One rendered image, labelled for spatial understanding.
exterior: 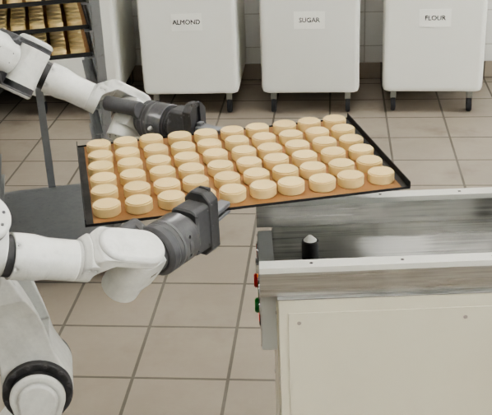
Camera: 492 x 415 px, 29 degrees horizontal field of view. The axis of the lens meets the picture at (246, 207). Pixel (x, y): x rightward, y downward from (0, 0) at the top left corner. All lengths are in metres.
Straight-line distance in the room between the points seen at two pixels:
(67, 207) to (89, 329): 0.72
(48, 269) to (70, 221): 2.29
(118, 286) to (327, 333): 0.44
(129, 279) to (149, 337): 1.72
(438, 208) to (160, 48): 3.29
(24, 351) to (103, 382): 1.08
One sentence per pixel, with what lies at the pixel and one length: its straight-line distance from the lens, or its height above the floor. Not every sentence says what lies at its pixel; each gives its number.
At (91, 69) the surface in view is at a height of 0.77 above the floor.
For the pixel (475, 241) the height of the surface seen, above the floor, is 0.84.
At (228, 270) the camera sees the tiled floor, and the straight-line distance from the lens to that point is 3.60.
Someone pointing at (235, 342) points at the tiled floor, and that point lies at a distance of 3.18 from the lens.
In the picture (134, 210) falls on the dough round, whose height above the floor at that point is 1.01.
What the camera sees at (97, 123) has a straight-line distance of 3.45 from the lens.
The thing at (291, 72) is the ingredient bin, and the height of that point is 0.24.
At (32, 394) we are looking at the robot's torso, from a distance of 1.99.
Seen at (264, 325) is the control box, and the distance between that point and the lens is 1.83.
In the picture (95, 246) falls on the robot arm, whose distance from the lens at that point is 1.48.
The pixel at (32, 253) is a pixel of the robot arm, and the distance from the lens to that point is 1.45.
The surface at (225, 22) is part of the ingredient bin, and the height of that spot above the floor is 0.51.
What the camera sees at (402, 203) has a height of 0.88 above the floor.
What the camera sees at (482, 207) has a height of 0.87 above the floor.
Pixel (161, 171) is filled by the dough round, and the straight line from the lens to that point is 1.84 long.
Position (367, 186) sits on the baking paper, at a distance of 1.80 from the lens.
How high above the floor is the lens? 1.72
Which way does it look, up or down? 25 degrees down
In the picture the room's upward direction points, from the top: 2 degrees counter-clockwise
